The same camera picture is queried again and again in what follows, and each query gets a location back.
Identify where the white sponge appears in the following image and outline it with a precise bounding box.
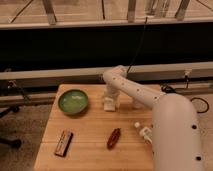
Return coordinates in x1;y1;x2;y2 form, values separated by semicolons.
104;99;116;112

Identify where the metal frame rail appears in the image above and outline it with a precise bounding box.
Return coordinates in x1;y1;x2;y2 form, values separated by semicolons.
0;62;213;88

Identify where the brown rectangular box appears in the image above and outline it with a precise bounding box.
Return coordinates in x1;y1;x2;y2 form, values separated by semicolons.
54;130;73;157

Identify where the black floor cable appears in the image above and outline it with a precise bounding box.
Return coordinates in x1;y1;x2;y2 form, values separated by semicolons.
160;83;211;114

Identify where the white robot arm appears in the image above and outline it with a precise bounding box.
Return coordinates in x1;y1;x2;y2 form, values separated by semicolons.
103;66;205;171

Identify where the wooden table board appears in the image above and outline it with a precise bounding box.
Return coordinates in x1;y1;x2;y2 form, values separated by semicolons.
34;84;153;171

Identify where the black office chair base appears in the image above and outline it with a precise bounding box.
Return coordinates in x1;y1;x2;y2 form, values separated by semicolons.
0;105;23;150

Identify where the green ceramic bowl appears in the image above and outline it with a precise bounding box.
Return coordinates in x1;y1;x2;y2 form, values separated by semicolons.
58;89;89;116

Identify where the red-brown oblong toy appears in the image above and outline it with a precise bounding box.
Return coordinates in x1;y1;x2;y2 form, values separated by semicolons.
107;128;121;149

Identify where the black hanging cable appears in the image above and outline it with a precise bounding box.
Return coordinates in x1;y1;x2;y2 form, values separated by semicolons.
125;16;149;74

